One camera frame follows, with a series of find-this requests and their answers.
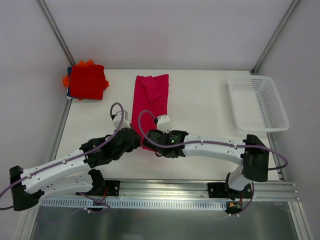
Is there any aluminium corner post left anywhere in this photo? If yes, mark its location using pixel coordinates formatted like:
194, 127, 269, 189
36, 0, 76, 66

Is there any aluminium front rail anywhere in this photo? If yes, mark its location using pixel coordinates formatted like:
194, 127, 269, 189
29, 176, 301, 202

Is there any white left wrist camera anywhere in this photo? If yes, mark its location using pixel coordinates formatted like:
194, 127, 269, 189
111, 110, 131, 129

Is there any white slotted cable duct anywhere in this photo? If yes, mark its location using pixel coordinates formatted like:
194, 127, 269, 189
40, 197, 227, 211

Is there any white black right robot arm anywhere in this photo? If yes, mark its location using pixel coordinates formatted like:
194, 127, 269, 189
142, 130, 269, 200

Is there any white perforated plastic basket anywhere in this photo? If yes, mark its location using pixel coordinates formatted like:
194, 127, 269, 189
228, 75, 290, 133

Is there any red folded t shirt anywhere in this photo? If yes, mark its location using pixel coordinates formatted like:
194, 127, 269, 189
68, 64, 106, 101

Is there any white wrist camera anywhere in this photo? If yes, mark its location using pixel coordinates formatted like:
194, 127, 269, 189
156, 115, 172, 133
111, 110, 131, 129

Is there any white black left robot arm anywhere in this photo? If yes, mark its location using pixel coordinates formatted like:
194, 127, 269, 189
9, 127, 142, 212

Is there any aluminium corner post right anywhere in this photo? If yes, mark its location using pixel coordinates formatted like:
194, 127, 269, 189
250, 0, 301, 75

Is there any aluminium corner post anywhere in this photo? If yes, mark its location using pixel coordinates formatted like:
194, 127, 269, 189
250, 0, 301, 75
36, 0, 76, 66

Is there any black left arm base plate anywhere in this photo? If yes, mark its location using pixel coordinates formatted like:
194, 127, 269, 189
84, 180, 121, 199

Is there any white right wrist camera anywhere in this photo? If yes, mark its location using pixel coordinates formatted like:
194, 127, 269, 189
156, 115, 172, 133

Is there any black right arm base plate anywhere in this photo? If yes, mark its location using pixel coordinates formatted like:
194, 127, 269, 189
207, 182, 253, 201

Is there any magenta t shirt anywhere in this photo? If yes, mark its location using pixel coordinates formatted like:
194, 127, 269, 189
131, 74, 169, 136

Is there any orange folded t shirt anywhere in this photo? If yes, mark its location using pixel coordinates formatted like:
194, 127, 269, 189
61, 59, 111, 102

